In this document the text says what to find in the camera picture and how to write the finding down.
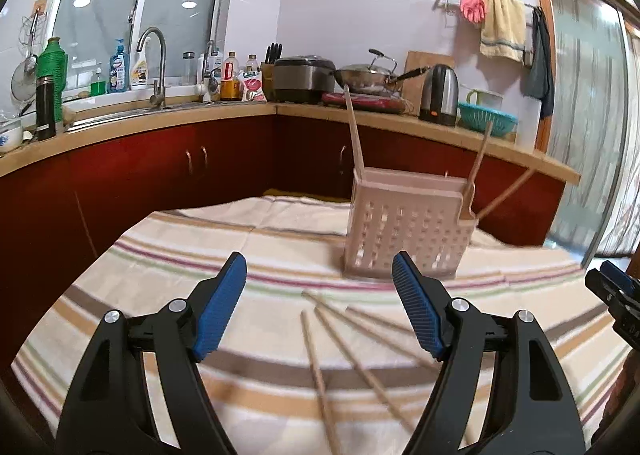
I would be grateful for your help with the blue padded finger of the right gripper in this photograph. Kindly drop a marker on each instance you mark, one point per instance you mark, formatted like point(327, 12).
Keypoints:
point(624, 282)

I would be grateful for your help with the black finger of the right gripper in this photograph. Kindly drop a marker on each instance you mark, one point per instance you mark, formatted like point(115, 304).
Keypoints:
point(624, 310)

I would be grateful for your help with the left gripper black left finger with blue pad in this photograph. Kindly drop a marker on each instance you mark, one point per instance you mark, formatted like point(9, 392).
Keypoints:
point(137, 388)

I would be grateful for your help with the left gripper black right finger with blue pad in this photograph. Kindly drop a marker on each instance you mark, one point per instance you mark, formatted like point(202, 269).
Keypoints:
point(531, 408)

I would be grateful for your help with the long diagonal wooden chopstick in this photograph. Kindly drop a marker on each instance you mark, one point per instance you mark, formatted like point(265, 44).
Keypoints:
point(371, 381)

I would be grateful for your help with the crossing wooden chopstick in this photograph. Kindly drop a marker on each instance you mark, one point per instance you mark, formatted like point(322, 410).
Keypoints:
point(370, 332)

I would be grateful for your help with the curved wooden chopstick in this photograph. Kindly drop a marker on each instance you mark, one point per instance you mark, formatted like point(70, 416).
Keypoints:
point(380, 320)

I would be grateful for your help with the red kitchen cabinets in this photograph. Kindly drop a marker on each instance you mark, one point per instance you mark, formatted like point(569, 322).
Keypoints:
point(59, 213)

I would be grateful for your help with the wooden countertop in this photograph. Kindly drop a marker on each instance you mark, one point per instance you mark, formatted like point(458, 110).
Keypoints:
point(167, 118)

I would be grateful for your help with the pink perforated utensil holder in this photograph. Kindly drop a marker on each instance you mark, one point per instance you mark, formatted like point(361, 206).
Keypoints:
point(428, 216)

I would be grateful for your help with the striped tablecloth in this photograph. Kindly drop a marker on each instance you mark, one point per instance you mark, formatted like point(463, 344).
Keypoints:
point(259, 379)

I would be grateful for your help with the dark hanging cloth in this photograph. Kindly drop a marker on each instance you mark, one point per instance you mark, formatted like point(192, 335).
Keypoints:
point(539, 83)

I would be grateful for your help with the teal plastic colander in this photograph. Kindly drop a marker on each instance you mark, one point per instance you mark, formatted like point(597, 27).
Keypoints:
point(476, 118)

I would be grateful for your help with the steel electric kettle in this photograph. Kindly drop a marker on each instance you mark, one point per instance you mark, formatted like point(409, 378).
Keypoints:
point(440, 96)

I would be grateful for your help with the yellow hanging towel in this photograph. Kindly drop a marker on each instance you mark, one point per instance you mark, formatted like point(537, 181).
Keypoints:
point(503, 31)

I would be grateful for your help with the white blue ceramic bowl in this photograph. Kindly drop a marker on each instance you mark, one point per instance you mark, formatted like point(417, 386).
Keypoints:
point(11, 135)

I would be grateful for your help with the pink rubber glove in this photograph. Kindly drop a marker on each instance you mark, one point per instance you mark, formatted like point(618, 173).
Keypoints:
point(473, 10)

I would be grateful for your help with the black thermos flask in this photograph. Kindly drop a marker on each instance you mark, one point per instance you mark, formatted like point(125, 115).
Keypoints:
point(45, 118)

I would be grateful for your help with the steel wok with lid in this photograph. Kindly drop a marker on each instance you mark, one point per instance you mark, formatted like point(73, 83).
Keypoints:
point(373, 79)

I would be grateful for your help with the small green soap bottle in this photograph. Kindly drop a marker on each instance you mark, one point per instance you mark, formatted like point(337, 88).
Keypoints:
point(98, 82)

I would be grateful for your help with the red induction cooker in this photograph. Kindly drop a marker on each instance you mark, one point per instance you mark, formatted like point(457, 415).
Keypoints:
point(366, 102)

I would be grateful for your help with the white spray cleaner bottle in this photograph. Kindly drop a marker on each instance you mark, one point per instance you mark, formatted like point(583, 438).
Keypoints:
point(139, 70)

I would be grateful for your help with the hanging strainer ladle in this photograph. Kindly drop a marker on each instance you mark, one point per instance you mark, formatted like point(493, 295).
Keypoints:
point(23, 82)

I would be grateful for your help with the blue dish soap bottle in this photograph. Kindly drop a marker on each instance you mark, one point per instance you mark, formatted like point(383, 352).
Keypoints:
point(118, 81)

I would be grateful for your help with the cooking oil bottle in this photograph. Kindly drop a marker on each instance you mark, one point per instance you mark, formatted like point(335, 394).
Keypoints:
point(230, 87)

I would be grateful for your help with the red white snack bag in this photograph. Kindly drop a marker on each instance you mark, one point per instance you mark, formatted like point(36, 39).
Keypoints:
point(251, 86)

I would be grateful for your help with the green thermos jug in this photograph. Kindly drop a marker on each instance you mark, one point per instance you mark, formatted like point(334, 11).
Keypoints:
point(52, 61)

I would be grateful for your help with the clear seasoning bottle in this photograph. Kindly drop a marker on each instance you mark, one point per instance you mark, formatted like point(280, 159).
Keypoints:
point(252, 66)

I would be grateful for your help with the black rice cooker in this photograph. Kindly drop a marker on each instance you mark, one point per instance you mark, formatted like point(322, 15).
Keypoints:
point(303, 79)

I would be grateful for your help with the knife block with knives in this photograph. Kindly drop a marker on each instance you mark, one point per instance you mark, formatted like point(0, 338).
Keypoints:
point(273, 53)

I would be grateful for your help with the window with sliding frame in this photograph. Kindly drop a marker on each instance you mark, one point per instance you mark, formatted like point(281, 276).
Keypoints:
point(176, 34)

